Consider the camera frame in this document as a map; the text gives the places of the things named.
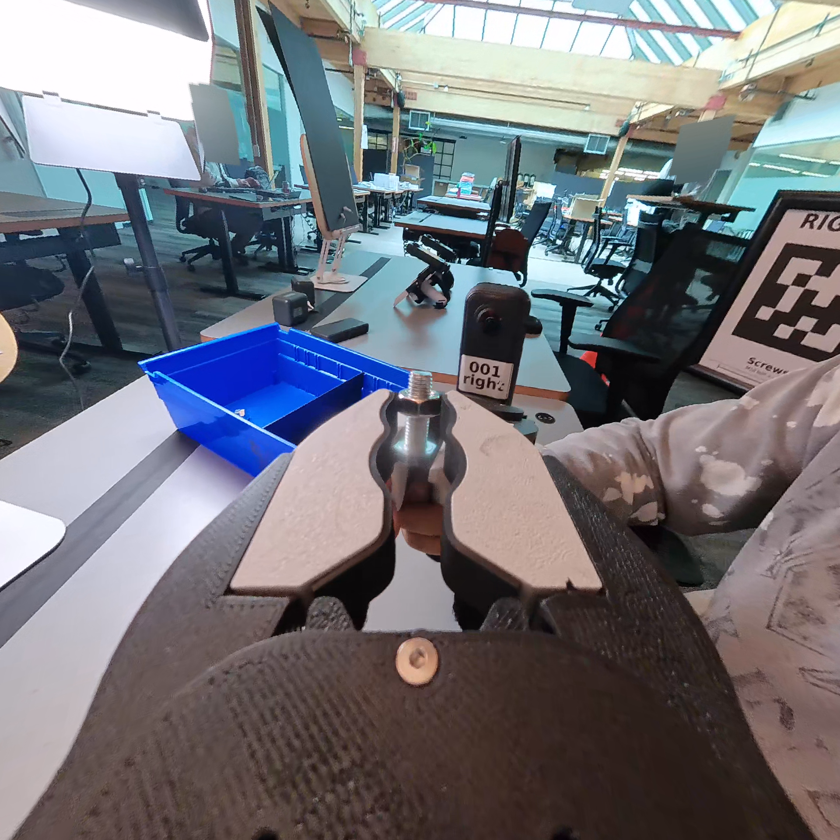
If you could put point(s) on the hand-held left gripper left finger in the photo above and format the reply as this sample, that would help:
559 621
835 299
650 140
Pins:
315 525

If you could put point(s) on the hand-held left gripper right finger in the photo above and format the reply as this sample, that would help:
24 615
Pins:
525 525

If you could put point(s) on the silver hex bolt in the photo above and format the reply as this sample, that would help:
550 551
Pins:
420 479

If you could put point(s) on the silver hex nut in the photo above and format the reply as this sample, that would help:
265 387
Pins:
418 423

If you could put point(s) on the blue plastic bin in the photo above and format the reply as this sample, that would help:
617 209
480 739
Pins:
256 387

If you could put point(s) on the person's right forearm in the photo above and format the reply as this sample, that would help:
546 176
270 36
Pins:
683 460

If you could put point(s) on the person's right hand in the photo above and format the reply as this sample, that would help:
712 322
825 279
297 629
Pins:
423 528

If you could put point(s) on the black and white device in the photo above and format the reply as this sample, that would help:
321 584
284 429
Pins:
431 280

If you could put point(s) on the black computer monitor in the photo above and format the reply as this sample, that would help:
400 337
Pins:
512 184

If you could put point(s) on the black flat device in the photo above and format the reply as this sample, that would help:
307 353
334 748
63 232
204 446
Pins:
339 330

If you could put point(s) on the black mesh office chair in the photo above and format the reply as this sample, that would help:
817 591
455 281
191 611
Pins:
656 328

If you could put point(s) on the wooden board stand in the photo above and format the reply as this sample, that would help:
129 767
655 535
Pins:
335 269

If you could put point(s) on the small black box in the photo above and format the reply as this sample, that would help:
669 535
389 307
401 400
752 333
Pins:
292 306

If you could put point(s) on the black flat panel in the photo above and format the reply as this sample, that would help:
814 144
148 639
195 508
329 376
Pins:
315 118

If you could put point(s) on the wooden desk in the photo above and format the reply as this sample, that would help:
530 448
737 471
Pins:
53 210
243 200

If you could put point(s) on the instruction sheet stand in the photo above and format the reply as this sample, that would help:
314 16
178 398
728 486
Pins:
20 541

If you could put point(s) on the framed marker sign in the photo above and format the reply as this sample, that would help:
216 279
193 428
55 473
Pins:
794 289

